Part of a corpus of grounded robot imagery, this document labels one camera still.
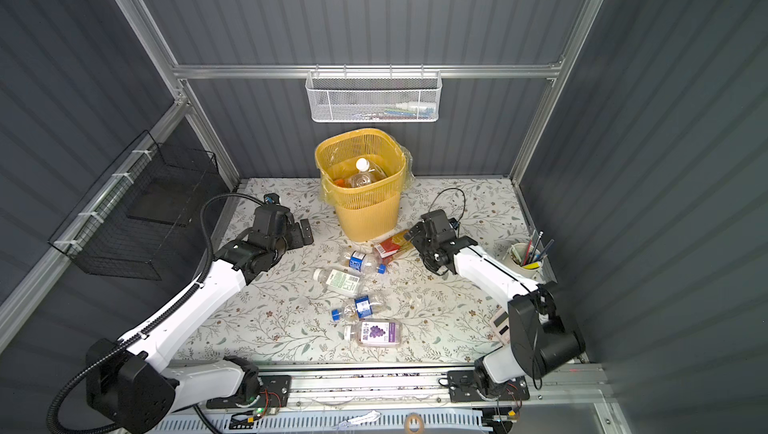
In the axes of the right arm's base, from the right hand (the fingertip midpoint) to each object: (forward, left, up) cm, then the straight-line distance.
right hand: (416, 243), depth 89 cm
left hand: (-1, +34, +10) cm, 36 cm away
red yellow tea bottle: (+2, +7, -4) cm, 8 cm away
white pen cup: (-4, -33, -3) cm, 33 cm away
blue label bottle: (-3, +16, -6) cm, 18 cm away
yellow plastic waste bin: (+5, +14, +8) cm, 17 cm away
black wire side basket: (-3, +72, +18) cm, 74 cm away
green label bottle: (-9, +23, -6) cm, 25 cm away
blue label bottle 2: (-18, +16, -5) cm, 24 cm away
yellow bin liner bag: (+18, +16, +14) cm, 28 cm away
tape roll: (-43, +4, -10) cm, 44 cm away
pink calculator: (-21, -23, -8) cm, 32 cm away
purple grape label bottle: (-24, +12, -7) cm, 27 cm away
